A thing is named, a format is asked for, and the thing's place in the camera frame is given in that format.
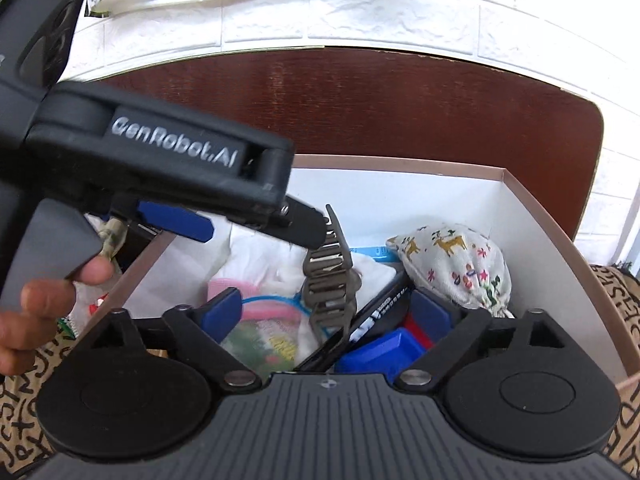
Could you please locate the brown hair claw clip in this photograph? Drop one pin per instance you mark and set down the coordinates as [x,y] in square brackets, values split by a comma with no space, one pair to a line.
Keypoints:
[327,280]

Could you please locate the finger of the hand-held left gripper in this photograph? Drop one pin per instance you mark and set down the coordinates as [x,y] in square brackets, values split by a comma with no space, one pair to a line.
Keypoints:
[175,220]
[300,225]

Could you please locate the white cardboard box brown rim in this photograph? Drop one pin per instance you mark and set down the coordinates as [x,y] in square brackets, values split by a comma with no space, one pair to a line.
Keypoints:
[400,200]

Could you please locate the deer print cloth pouch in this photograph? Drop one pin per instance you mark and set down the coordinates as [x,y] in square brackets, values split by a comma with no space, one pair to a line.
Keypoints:
[450,260]

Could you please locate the red plastic tray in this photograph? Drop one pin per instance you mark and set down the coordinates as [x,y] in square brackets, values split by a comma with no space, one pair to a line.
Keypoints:
[417,332]

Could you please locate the white and red packet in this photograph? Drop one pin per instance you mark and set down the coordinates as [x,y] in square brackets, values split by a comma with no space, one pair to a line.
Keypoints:
[95,305]

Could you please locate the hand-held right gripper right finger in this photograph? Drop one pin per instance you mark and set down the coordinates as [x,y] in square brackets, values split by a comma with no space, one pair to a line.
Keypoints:
[430,312]

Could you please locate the letter patterned blanket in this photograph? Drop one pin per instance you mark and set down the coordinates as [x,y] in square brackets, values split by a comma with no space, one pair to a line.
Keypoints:
[622,310]

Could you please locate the black printed box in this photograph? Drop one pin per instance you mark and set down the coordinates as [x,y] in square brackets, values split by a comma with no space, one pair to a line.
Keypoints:
[372,327]

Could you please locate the blue and white packet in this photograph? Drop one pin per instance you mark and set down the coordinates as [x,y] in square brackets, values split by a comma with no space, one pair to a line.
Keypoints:
[375,252]

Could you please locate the blue plastic box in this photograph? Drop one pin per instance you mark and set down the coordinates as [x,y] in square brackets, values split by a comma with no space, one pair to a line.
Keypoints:
[380,355]

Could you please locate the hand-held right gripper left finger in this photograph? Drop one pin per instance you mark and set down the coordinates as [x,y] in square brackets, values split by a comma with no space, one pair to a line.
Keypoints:
[225,312]

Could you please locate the person's left hand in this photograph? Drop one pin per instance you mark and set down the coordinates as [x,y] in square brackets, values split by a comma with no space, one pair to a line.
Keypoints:
[45,300]

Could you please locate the flower print clear bag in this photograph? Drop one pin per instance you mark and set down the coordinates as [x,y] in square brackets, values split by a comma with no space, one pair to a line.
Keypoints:
[265,345]

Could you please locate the pink and white fluffy cloth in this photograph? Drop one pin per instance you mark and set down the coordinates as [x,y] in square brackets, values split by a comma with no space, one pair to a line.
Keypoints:
[235,287]

